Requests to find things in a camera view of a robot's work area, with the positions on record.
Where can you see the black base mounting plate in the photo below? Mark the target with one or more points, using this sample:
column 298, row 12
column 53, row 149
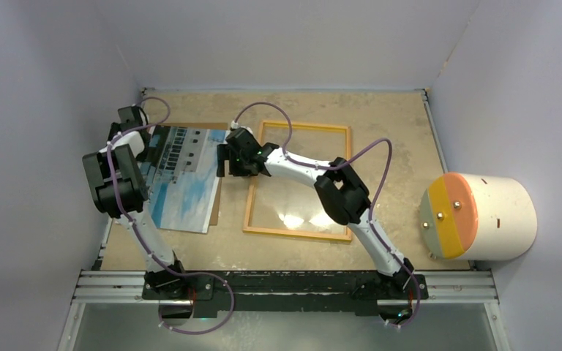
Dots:
column 365, row 293

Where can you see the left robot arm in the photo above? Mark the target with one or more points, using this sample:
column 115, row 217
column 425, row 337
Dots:
column 119, row 190

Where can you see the brown backing board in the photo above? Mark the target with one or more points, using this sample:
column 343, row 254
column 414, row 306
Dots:
column 218, row 208

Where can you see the aluminium rail frame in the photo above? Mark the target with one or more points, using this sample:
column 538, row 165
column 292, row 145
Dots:
column 461, row 313

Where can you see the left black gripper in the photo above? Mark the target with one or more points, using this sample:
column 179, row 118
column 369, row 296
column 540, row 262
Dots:
column 115, row 129

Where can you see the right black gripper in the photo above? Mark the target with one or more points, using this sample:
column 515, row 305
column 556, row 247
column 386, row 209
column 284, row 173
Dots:
column 227, row 153

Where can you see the yellow picture frame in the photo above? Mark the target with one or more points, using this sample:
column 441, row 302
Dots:
column 346, row 237

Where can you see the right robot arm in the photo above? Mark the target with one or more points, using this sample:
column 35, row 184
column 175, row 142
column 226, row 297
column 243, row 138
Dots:
column 344, row 197

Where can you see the white cylinder container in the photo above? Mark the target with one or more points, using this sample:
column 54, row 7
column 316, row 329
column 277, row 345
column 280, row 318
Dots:
column 477, row 217

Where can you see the building photo print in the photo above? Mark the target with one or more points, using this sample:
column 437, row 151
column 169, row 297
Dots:
column 189, row 184

